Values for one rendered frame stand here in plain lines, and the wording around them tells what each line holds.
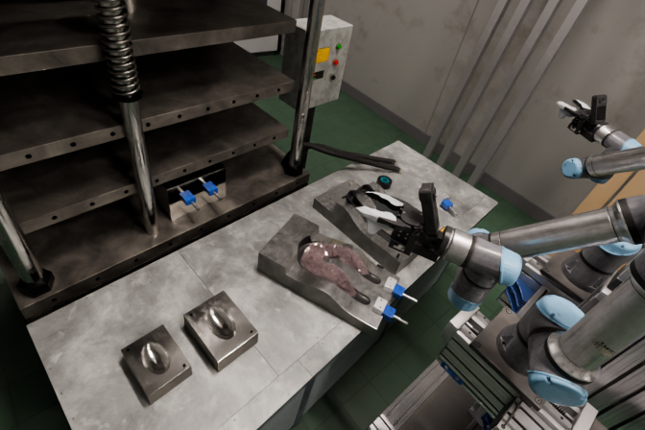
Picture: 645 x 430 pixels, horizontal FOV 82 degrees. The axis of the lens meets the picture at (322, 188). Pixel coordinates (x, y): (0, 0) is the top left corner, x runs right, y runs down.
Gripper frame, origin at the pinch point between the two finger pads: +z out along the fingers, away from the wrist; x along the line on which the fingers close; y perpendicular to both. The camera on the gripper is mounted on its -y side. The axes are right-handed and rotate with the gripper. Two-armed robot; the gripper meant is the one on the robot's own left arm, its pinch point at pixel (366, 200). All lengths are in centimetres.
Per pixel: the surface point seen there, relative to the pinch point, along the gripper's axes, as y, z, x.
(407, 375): 138, -45, 67
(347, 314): 59, -5, 19
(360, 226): 49, 5, 57
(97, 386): 71, 51, -35
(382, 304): 55, -15, 26
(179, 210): 60, 77, 30
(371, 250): 55, -3, 53
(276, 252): 52, 28, 24
